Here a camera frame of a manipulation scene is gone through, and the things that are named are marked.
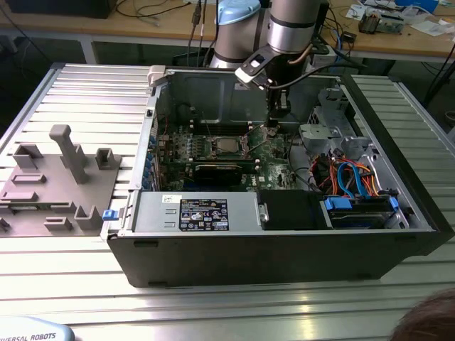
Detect grey case handle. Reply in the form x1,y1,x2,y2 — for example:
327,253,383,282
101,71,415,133
146,65,168,87

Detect grey parts rack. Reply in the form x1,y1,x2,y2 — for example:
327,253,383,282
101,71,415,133
0,124,124,238

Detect CPU socket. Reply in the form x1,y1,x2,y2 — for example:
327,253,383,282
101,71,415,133
209,134,252,160

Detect blue flat cable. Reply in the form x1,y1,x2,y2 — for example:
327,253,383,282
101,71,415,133
336,161,356,199
350,165,369,199

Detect wire locking lever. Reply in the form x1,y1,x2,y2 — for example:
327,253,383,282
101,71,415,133
204,119,216,145

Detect green motherboard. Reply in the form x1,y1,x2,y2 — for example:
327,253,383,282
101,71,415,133
158,120,312,195

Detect blue cardboard box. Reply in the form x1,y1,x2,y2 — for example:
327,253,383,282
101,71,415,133
395,0,441,14

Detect blue expansion slot brackets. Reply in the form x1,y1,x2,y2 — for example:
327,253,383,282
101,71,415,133
141,126,159,191

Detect orange wire bundle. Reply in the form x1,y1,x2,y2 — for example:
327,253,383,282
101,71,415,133
318,159,383,197

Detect copper coil part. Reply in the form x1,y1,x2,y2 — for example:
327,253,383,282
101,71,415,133
358,9,378,36

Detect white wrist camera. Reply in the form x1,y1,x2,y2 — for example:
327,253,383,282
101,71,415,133
234,49,277,92

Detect grey electronic module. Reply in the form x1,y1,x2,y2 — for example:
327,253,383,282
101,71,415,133
376,16,405,36

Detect silver drive cage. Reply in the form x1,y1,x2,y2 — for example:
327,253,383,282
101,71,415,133
296,87,380,159

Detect grey power supply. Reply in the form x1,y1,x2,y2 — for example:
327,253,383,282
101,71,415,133
133,191,262,234

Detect hard disk in blue carrier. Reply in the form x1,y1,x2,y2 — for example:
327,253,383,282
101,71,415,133
319,195,399,230

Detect black bay cover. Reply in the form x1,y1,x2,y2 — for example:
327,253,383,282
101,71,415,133
257,190,324,231

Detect wooden desk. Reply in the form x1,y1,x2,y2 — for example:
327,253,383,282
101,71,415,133
0,0,455,60

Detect black desktop computer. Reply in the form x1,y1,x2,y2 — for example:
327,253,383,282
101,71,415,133
5,0,118,20

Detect brown-haired person's head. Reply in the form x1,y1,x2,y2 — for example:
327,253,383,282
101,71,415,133
389,287,455,341

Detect black upright box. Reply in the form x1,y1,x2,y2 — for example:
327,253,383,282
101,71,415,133
318,0,330,40

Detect black graphics card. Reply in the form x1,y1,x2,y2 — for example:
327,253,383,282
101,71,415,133
191,161,260,186

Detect silver CPU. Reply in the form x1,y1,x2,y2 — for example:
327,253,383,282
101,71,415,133
216,137,242,153

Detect black PC case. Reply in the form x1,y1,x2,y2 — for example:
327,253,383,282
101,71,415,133
100,65,455,289

